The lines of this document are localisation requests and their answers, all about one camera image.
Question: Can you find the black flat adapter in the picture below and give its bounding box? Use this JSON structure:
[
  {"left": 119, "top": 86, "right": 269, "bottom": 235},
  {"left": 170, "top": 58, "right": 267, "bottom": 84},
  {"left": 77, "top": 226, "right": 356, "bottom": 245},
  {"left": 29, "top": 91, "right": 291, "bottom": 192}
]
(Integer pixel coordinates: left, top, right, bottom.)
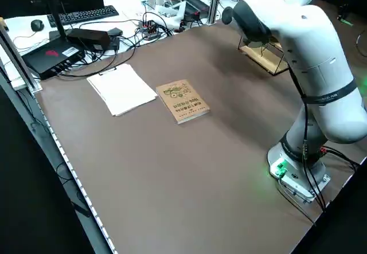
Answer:
[{"left": 182, "top": 0, "right": 210, "bottom": 14}]

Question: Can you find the white plastic bracket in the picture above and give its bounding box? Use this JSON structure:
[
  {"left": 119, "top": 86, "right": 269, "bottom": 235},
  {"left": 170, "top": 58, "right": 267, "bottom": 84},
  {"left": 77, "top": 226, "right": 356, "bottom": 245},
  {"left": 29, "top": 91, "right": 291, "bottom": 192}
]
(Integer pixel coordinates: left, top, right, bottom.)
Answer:
[{"left": 156, "top": 1, "right": 188, "bottom": 30}]

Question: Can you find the black wire wooden shelf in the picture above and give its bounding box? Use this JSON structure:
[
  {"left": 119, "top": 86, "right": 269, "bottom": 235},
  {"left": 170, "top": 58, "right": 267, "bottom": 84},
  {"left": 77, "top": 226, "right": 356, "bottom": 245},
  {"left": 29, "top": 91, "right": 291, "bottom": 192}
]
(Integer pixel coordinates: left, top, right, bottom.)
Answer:
[{"left": 237, "top": 34, "right": 291, "bottom": 77}]

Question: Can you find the silver aluminium frame post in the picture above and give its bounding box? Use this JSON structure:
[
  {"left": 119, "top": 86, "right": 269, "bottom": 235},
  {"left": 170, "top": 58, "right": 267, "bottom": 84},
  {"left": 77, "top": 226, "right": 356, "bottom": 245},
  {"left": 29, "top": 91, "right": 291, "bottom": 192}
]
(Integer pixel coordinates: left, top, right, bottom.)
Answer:
[
  {"left": 0, "top": 17, "right": 43, "bottom": 93},
  {"left": 206, "top": 0, "right": 224, "bottom": 26}
]

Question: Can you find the white clipboard with paper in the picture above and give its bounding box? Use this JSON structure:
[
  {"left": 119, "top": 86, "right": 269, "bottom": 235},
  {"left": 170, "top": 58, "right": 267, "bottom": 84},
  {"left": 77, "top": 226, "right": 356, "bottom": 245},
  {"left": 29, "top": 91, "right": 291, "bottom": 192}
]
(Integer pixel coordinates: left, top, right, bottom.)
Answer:
[{"left": 87, "top": 63, "right": 159, "bottom": 118}]

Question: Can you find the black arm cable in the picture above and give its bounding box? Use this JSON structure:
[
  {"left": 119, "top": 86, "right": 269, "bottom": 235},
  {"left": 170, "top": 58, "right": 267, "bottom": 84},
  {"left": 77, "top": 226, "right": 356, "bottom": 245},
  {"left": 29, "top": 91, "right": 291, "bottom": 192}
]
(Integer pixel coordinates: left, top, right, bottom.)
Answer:
[{"left": 287, "top": 64, "right": 328, "bottom": 209}]

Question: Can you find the black looping desk cable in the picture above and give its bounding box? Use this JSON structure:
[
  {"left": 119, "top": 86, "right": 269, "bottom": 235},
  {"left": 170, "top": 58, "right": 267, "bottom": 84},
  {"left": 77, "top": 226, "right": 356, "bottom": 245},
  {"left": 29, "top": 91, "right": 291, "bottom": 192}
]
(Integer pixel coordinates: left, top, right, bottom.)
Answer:
[{"left": 56, "top": 44, "right": 136, "bottom": 79}]

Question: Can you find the black computer mouse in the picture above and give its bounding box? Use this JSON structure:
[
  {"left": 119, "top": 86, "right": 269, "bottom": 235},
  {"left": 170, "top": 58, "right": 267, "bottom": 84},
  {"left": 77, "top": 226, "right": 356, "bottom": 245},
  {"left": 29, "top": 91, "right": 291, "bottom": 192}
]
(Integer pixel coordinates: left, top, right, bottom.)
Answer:
[{"left": 30, "top": 19, "right": 45, "bottom": 32}]

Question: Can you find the black stand pole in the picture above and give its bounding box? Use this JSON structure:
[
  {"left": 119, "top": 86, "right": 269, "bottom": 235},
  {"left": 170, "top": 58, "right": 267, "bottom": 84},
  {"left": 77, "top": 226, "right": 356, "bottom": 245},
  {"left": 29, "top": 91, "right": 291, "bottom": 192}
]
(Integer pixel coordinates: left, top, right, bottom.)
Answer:
[{"left": 38, "top": 0, "right": 69, "bottom": 44}]

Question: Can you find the black hub with red plugs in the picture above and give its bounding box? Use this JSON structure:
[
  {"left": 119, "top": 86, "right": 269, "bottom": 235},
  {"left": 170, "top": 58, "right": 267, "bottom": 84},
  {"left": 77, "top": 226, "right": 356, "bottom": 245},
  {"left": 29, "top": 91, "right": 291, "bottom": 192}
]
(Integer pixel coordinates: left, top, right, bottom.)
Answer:
[{"left": 139, "top": 19, "right": 159, "bottom": 41}]

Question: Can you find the brown paperback book green print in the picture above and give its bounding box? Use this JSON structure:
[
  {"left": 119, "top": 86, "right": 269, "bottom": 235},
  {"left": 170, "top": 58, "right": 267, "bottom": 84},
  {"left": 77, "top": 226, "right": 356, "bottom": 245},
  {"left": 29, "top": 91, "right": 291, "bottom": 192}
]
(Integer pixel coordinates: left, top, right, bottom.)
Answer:
[{"left": 155, "top": 79, "right": 210, "bottom": 125}]

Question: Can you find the black base cable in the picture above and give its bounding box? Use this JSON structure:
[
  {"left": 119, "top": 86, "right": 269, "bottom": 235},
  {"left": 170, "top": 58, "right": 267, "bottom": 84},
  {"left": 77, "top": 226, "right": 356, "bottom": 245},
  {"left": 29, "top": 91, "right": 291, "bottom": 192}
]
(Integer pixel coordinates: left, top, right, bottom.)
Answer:
[{"left": 320, "top": 146, "right": 360, "bottom": 172}]

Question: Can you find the black power brick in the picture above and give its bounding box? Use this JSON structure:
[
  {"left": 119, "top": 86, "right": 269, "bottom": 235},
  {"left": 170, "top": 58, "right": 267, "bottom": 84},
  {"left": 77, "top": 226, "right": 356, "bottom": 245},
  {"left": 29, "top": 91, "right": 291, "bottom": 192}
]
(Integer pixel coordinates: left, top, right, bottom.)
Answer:
[{"left": 67, "top": 28, "right": 112, "bottom": 52}]

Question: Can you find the black computer keyboard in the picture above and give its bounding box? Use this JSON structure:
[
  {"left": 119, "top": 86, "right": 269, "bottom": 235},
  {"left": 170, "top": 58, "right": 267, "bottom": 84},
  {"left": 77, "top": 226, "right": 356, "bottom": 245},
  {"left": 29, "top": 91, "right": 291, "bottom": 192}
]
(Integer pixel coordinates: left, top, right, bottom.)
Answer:
[{"left": 47, "top": 5, "right": 120, "bottom": 27}]

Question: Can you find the black box with red logo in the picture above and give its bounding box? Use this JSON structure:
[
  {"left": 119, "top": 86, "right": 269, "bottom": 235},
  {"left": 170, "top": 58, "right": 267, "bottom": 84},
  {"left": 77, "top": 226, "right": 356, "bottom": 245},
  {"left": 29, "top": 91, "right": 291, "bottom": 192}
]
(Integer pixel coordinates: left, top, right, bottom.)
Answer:
[{"left": 22, "top": 37, "right": 87, "bottom": 80}]

